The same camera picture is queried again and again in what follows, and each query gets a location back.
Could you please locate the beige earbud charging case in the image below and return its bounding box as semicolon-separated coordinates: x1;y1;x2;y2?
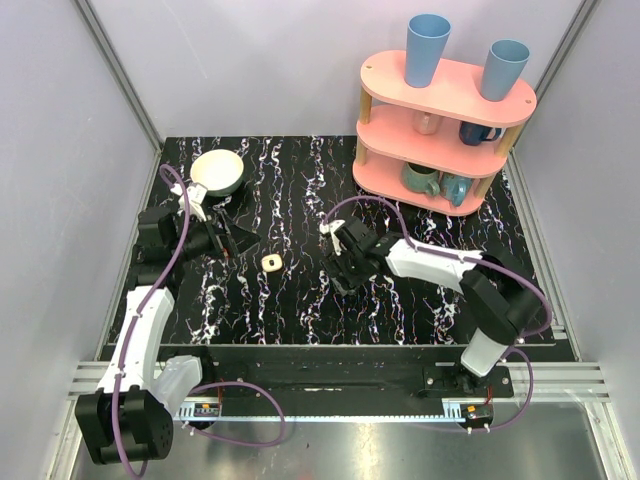
261;254;283;273

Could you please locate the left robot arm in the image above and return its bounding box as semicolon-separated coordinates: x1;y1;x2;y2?
75;207;260;465

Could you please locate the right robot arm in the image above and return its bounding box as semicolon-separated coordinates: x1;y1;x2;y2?
320;217;543;397

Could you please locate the white ceramic bowl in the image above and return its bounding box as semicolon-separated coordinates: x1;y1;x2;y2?
190;149;245;197

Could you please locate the green glazed mug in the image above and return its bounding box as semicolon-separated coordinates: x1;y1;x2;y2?
401;162;440;197

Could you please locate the light blue mug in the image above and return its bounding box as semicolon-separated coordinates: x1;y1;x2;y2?
440;172;473;207

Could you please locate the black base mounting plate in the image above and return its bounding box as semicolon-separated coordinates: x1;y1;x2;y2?
158;345;514;399

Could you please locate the pink three-tier shelf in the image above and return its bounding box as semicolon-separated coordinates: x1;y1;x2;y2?
352;50;537;216

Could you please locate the pink mug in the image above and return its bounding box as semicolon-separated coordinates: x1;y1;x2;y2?
412;111;443;135

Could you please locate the dark blue mug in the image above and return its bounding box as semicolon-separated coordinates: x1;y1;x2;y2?
459;122;502;146

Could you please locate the tall blue cup left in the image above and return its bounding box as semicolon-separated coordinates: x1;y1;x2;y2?
404;13;451;88

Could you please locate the tall blue cup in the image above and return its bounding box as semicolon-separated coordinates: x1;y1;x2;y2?
404;13;451;88
480;39;530;102

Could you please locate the tall blue cup right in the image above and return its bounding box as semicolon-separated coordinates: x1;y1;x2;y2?
480;39;530;102

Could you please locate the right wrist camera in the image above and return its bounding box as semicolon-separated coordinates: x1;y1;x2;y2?
319;220;345;256

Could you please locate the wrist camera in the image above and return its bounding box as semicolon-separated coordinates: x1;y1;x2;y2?
170;183;209;221
319;220;345;256

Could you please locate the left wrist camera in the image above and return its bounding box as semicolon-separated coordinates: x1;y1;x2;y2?
170;183;209;221

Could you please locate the aluminium rail frame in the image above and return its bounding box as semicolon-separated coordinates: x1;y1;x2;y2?
64;319;621;436

